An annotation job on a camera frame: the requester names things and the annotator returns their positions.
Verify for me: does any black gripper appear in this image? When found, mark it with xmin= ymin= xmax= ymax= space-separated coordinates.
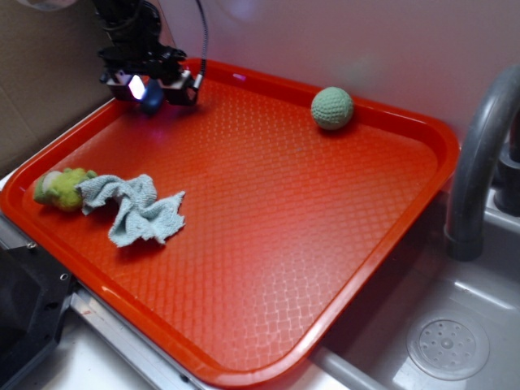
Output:
xmin=97 ymin=41 xmax=201 ymax=106

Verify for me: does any dark plastic pickle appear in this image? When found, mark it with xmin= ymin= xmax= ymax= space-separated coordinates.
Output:
xmin=140 ymin=79 xmax=164 ymax=115

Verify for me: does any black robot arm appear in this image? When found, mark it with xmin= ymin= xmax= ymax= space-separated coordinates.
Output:
xmin=93 ymin=1 xmax=208 ymax=115

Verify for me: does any brown cardboard panel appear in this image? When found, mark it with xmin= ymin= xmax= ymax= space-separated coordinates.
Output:
xmin=1 ymin=1 xmax=112 ymax=176

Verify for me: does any light blue cloth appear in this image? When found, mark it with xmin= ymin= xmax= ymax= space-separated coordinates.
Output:
xmin=76 ymin=175 xmax=185 ymax=248

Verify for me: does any green plush toy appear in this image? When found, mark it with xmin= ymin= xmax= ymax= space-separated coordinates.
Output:
xmin=32 ymin=168 xmax=98 ymax=212

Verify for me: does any orange plastic tray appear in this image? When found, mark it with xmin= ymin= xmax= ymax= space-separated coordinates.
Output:
xmin=1 ymin=62 xmax=459 ymax=388

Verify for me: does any green knitted ball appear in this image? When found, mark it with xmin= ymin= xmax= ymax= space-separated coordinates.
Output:
xmin=310 ymin=87 xmax=354 ymax=131

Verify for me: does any grey toy faucet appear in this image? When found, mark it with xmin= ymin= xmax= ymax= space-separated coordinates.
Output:
xmin=444 ymin=65 xmax=519 ymax=261

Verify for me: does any grey toy sink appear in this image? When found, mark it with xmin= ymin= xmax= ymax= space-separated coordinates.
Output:
xmin=308 ymin=190 xmax=520 ymax=390

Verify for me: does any round sink drain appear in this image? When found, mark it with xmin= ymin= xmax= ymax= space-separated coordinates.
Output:
xmin=406 ymin=310 xmax=490 ymax=381

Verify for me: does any black cable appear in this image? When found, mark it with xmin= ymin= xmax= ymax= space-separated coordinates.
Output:
xmin=192 ymin=0 xmax=209 ymax=89

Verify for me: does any black metal bracket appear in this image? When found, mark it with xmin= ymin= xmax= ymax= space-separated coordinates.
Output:
xmin=1 ymin=246 xmax=74 ymax=389

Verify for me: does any dark faucet handle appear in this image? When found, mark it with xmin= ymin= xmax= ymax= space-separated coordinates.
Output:
xmin=494 ymin=119 xmax=519 ymax=217

